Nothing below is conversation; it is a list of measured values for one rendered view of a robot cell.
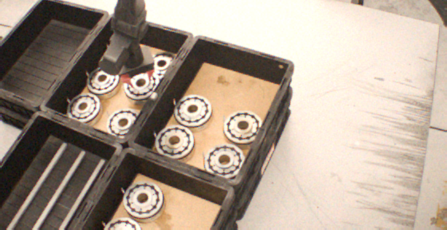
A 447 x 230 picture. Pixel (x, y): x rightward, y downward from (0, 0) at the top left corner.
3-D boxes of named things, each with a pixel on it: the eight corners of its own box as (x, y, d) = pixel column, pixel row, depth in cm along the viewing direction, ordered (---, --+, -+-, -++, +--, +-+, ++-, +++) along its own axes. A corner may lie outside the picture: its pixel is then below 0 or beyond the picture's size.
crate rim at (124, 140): (112, 17, 152) (111, 11, 150) (196, 39, 144) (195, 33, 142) (40, 113, 132) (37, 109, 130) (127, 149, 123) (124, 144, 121)
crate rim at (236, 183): (196, 39, 144) (195, 33, 142) (295, 67, 135) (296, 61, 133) (127, 150, 123) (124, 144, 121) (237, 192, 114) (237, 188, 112)
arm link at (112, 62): (149, 19, 115) (118, 5, 115) (128, 55, 110) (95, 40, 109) (144, 48, 126) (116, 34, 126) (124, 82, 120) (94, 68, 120)
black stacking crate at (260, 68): (200, 61, 151) (196, 35, 142) (294, 89, 142) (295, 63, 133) (136, 168, 131) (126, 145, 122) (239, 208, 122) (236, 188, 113)
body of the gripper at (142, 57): (156, 66, 129) (150, 47, 123) (119, 79, 128) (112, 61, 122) (149, 49, 133) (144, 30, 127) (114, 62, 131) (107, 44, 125)
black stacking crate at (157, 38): (119, 37, 160) (112, 13, 151) (199, 61, 151) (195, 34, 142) (53, 132, 140) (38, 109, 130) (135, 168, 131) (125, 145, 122)
